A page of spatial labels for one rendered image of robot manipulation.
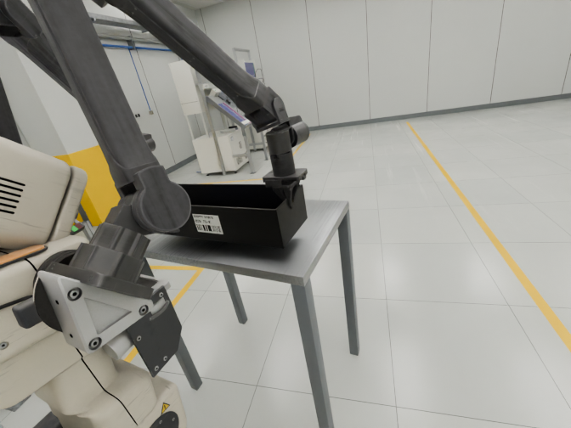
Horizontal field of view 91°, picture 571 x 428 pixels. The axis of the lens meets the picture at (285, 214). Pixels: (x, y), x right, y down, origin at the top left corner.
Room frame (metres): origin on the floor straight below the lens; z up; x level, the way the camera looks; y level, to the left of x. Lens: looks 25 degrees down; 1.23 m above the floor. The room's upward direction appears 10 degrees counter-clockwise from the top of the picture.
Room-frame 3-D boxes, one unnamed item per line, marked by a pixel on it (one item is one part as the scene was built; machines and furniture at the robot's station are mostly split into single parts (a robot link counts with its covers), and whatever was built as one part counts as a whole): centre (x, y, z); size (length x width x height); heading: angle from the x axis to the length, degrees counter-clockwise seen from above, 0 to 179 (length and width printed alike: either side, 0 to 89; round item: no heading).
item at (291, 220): (0.84, 0.23, 0.90); 0.57 x 0.17 x 0.11; 60
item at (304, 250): (0.92, 0.18, 0.40); 0.70 x 0.45 x 0.80; 60
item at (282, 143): (0.70, -0.02, 1.10); 0.07 x 0.06 x 0.07; 140
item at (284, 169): (0.69, -0.02, 1.04); 0.10 x 0.07 x 0.07; 60
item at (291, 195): (0.70, -0.01, 0.97); 0.07 x 0.07 x 0.09; 60
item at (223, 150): (4.91, 0.84, 0.95); 1.36 x 0.82 x 1.90; 71
